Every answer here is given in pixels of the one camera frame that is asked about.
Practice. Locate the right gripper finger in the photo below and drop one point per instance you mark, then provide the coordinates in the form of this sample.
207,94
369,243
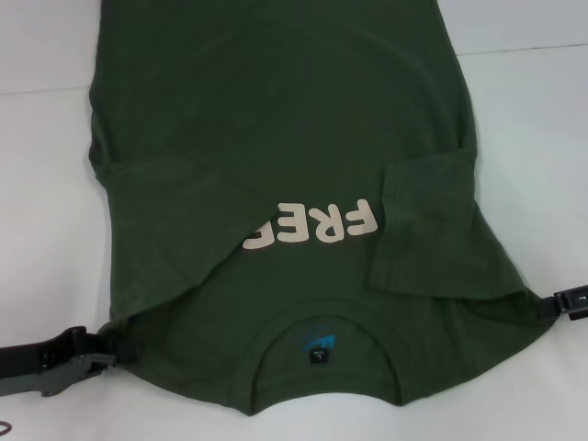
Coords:
572,303

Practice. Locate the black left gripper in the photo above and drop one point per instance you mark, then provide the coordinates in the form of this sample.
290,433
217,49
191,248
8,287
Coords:
37,363

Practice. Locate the dark green FREE T-shirt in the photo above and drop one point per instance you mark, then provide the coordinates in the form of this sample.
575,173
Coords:
285,138

